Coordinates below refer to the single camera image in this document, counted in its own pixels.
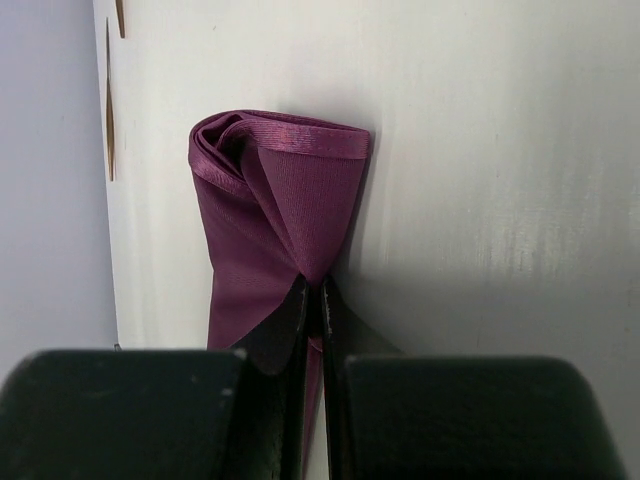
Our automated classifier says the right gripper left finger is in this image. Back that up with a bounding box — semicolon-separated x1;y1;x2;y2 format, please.
1;277;308;479

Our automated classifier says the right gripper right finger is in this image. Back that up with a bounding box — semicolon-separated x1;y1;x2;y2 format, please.
319;278;626;479

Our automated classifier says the purple satin napkin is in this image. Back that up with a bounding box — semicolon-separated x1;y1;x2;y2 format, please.
188;110;370;479

